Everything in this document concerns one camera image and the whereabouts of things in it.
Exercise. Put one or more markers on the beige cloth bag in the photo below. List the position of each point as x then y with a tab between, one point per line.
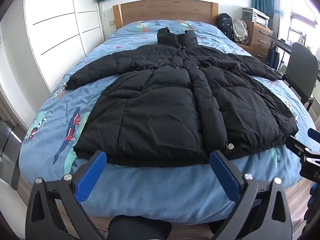
240	31

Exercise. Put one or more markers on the dark blue bag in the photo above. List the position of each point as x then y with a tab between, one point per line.
273	56

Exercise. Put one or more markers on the wooden dresser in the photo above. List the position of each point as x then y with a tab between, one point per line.
260	38

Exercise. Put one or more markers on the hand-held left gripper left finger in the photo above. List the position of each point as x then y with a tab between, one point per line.
91	177

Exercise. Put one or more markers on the black chair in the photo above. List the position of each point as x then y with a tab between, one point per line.
302	65

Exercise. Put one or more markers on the dark cabinet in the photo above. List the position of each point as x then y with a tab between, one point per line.
10	152

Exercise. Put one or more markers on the white printer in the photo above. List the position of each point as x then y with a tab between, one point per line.
256	15

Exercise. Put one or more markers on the black backpack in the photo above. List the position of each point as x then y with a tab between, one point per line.
225	25

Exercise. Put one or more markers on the black puffer jacket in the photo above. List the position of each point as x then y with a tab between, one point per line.
170	100

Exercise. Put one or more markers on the wooden bed headboard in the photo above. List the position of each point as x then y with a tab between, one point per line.
165	11

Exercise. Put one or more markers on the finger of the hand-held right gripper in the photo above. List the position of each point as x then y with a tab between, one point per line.
314	133
297	145

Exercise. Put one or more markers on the dark glass desk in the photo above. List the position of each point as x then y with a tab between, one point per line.
282	43

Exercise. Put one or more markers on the white wardrobe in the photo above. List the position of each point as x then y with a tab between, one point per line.
57	30

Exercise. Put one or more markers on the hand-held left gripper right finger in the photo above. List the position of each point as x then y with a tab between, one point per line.
225	177

